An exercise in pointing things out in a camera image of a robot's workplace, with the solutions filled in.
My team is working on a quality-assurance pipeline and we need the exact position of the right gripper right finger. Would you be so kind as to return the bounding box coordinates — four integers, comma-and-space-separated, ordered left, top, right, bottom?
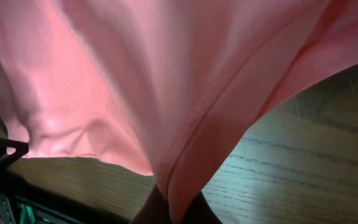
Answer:
181, 192, 222, 224

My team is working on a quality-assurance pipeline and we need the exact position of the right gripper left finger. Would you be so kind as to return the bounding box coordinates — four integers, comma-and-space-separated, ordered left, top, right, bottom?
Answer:
129, 184, 171, 224

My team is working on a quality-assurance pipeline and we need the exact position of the pink t-shirt with brown print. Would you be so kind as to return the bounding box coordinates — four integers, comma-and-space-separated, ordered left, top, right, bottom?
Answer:
0, 0, 358, 223

